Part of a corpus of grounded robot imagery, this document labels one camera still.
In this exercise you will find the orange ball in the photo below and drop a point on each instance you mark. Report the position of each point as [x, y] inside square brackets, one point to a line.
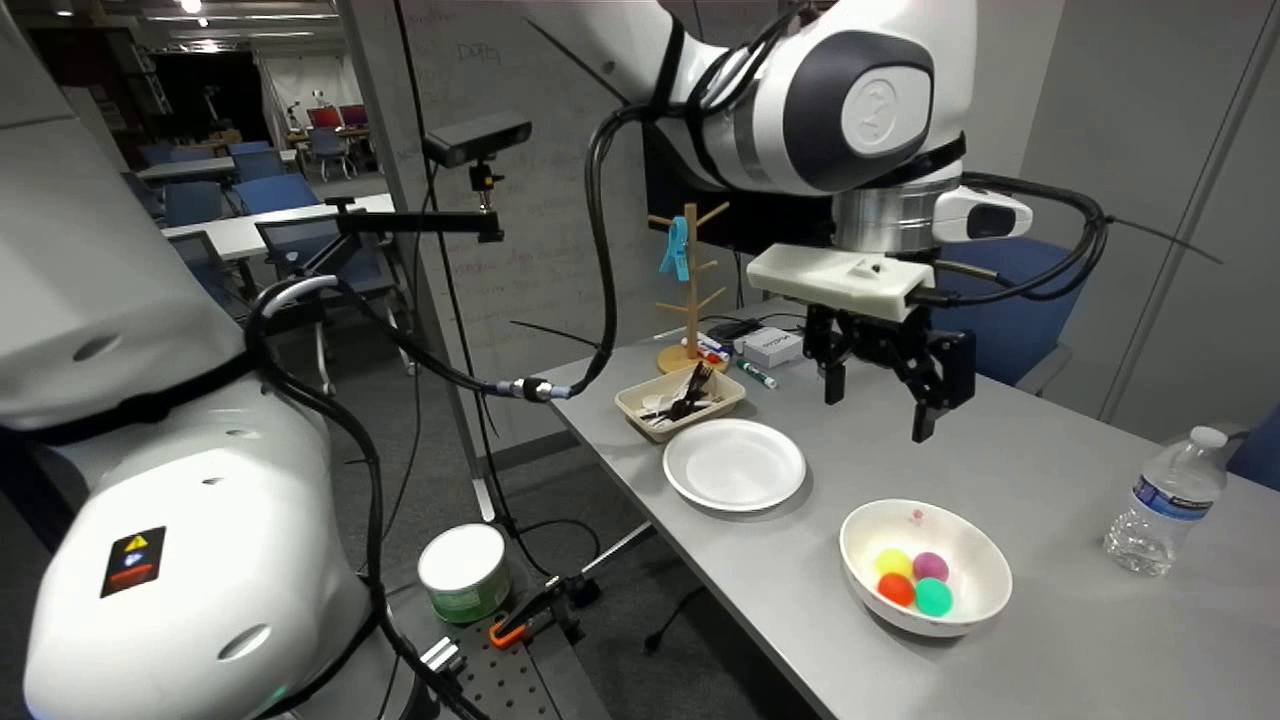
[898, 589]

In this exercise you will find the grey aluminium post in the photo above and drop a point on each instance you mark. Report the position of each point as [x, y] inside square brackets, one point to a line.
[383, 134]

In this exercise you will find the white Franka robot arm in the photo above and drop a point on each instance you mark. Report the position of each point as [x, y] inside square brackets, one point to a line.
[200, 563]

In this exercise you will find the yellow ball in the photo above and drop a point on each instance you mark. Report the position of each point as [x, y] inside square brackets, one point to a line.
[890, 563]

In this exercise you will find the clear plastic water bottle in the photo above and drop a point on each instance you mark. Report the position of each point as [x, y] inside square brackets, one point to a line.
[1163, 502]

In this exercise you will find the blue cloth on stand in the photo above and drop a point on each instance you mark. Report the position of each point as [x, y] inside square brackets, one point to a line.
[679, 251]

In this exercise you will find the orange black clamp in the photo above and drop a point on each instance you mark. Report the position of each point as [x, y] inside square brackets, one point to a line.
[512, 631]

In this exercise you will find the green ball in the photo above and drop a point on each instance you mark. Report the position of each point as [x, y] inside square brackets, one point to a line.
[935, 599]

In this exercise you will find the black exterior camera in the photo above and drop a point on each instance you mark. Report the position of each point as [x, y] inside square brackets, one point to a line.
[473, 142]

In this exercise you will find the white bowl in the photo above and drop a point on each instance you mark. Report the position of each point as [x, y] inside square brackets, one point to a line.
[875, 605]

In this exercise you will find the black tool in tray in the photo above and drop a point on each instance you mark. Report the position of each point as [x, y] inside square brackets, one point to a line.
[695, 391]

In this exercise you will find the blue background chair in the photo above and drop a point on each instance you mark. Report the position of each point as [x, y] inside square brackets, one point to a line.
[273, 194]

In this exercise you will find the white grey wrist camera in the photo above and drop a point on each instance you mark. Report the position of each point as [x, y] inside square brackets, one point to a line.
[984, 217]

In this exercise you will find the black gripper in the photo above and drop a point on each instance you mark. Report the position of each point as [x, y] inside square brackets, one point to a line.
[885, 347]

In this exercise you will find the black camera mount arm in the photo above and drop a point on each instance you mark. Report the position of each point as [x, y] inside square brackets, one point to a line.
[425, 220]

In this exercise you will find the beige shallow tray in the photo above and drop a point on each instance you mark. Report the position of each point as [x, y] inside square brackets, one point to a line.
[663, 402]

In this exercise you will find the white background desk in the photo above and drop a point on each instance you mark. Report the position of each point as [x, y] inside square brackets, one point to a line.
[240, 233]

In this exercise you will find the wooden mug tree stand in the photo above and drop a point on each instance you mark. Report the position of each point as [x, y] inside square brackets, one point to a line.
[688, 314]

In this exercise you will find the purple ball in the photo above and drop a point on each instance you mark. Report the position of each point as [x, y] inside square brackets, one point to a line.
[928, 564]

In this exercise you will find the small white blue box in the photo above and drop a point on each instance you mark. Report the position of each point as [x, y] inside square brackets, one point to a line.
[764, 347]

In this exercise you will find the white green tub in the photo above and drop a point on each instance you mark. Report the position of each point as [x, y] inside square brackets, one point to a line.
[464, 574]

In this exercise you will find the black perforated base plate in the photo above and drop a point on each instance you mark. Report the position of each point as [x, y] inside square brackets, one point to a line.
[520, 686]

